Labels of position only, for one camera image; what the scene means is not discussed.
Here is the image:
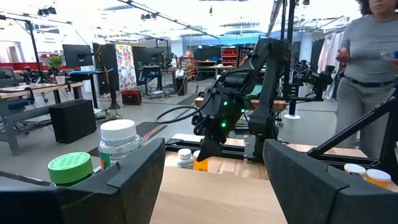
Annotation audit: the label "person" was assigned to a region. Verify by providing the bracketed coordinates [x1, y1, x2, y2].
[335, 0, 398, 159]

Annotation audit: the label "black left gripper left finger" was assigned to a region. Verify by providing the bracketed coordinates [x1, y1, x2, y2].
[0, 138, 167, 224]

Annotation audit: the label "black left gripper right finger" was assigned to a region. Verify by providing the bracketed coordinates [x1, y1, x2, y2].
[262, 138, 398, 224]

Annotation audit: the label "white plastic medicine bottle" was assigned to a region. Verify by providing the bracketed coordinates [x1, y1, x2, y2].
[176, 148, 194, 170]

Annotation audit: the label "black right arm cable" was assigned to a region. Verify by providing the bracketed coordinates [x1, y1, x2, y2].
[155, 105, 212, 125]

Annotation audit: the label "colourful floral cloth panel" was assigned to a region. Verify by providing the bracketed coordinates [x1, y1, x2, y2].
[114, 43, 138, 91]

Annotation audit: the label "red tool case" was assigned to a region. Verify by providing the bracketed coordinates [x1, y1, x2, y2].
[121, 90, 142, 106]

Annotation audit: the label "wooden workbench with grey legs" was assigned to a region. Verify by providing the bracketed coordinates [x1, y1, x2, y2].
[0, 81, 85, 156]

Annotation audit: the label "green cap medicine bottle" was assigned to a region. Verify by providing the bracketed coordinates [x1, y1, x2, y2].
[47, 151, 94, 187]

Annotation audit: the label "black monitor on stand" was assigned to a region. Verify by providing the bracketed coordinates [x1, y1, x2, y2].
[62, 44, 94, 68]
[132, 46, 165, 66]

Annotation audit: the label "red storage bins rack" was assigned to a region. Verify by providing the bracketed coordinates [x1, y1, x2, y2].
[221, 46, 239, 67]

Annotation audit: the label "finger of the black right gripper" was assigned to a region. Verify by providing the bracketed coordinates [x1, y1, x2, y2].
[196, 138, 223, 162]

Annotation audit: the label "large clear green-label bottle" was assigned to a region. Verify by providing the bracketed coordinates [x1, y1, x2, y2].
[98, 119, 143, 170]

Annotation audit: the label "black computer case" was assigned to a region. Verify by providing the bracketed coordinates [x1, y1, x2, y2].
[49, 98, 97, 144]

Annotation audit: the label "green potted plant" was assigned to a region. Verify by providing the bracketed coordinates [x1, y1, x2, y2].
[46, 55, 65, 85]

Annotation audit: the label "pale hanging garments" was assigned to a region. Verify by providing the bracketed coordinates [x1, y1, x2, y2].
[317, 30, 345, 100]

